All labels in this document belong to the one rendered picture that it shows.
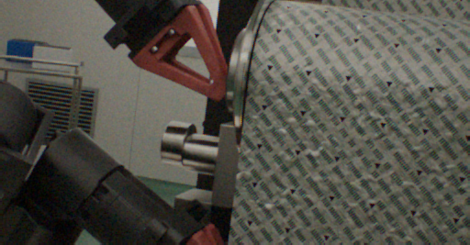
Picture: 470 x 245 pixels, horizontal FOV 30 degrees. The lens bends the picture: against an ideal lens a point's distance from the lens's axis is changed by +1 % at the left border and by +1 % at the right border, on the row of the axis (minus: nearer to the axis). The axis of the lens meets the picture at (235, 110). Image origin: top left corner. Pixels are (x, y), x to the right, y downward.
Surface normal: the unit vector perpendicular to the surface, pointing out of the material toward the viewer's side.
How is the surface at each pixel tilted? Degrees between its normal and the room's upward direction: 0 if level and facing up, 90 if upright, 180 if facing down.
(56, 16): 90
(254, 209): 90
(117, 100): 90
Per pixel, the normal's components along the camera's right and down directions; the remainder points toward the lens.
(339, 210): -0.28, 0.06
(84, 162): 0.22, -0.52
